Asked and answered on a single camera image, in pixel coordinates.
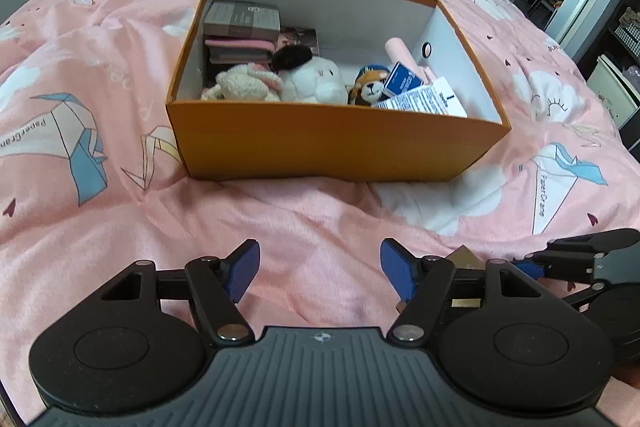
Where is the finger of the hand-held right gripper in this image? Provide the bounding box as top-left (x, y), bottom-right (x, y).
top-left (562, 284), bottom-right (608, 308)
top-left (515, 228), bottom-right (640, 284)

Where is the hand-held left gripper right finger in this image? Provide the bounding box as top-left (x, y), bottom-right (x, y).
top-left (381, 238), bottom-right (543, 344)

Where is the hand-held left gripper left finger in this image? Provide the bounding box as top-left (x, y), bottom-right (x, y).
top-left (97, 238), bottom-right (262, 345)

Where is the small gold box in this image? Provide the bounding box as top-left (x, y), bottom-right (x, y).
top-left (395, 246), bottom-right (487, 312)

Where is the orange cardboard box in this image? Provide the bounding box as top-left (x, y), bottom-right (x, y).
top-left (165, 0), bottom-right (512, 182)

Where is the white and blue carton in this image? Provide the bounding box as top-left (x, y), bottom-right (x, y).
top-left (371, 77), bottom-right (468, 118)

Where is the brown bear plush blue hat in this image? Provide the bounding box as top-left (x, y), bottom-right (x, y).
top-left (348, 64), bottom-right (393, 106)

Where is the small blue box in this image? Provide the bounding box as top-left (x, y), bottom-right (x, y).
top-left (382, 61), bottom-right (426, 98)

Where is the white black-eared dog plush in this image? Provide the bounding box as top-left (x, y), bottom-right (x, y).
top-left (270, 46), bottom-right (349, 105)

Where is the pink bottle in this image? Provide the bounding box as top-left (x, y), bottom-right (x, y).
top-left (385, 37), bottom-right (436, 82)

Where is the pink pouch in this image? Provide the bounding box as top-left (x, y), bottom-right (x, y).
top-left (205, 36), bottom-right (279, 54)

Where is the dark photo packet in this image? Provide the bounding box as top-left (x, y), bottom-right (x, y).
top-left (277, 27), bottom-right (321, 58)

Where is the grey box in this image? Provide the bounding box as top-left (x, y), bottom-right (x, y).
top-left (203, 1), bottom-right (282, 38)

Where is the cream crocheted bunny plush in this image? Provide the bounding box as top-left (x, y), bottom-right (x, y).
top-left (201, 63), bottom-right (283, 102)

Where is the white storage box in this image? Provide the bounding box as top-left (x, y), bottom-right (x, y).
top-left (585, 53), bottom-right (640, 130)

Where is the pink printed bedspread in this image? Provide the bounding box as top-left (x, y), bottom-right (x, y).
top-left (0, 0), bottom-right (640, 427)

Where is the dark cluttered shelf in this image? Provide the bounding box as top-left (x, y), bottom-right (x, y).
top-left (585, 0), bottom-right (640, 72)

